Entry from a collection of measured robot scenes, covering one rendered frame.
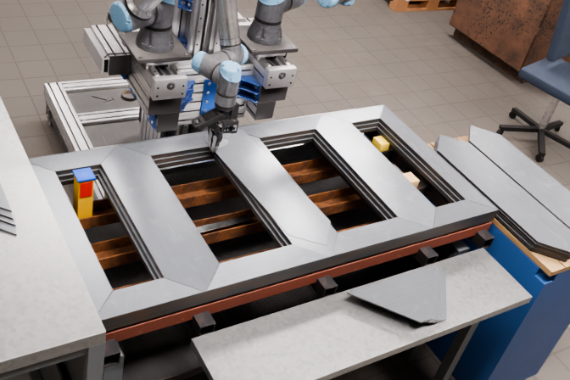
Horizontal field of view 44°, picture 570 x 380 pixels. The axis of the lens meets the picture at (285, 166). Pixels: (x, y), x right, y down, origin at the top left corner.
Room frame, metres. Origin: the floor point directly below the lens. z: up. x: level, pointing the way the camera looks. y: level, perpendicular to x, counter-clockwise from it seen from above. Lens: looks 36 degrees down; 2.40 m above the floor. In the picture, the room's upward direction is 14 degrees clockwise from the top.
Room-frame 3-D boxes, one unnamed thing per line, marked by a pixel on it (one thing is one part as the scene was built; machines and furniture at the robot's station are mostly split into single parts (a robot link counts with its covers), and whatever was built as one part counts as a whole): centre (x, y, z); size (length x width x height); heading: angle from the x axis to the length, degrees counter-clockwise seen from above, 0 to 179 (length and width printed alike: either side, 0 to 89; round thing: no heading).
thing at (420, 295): (1.72, -0.52, 0.77); 0.45 x 0.20 x 0.04; 129
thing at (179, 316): (1.75, -0.18, 0.79); 1.56 x 0.09 x 0.06; 129
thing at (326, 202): (2.02, 0.03, 0.70); 1.66 x 0.08 x 0.05; 129
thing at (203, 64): (2.20, 0.34, 1.17); 0.11 x 0.11 x 0.08; 60
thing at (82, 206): (1.79, 0.64, 0.78); 0.05 x 0.05 x 0.19; 39
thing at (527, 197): (2.44, -0.93, 0.82); 0.80 x 0.40 x 0.06; 39
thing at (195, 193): (2.18, 0.16, 0.70); 1.66 x 0.08 x 0.05; 129
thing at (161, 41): (2.49, 0.62, 1.09); 0.15 x 0.15 x 0.10
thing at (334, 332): (1.63, -0.41, 0.74); 1.20 x 0.26 x 0.03; 129
